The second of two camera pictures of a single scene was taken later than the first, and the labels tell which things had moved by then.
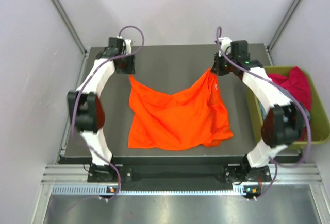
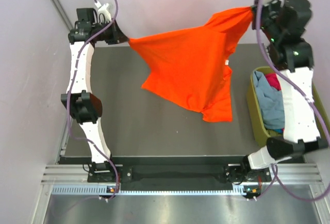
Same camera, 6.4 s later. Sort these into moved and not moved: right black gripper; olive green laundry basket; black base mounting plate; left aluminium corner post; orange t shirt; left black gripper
Moved: left black gripper; right black gripper; orange t shirt
Not moved: olive green laundry basket; left aluminium corner post; black base mounting plate
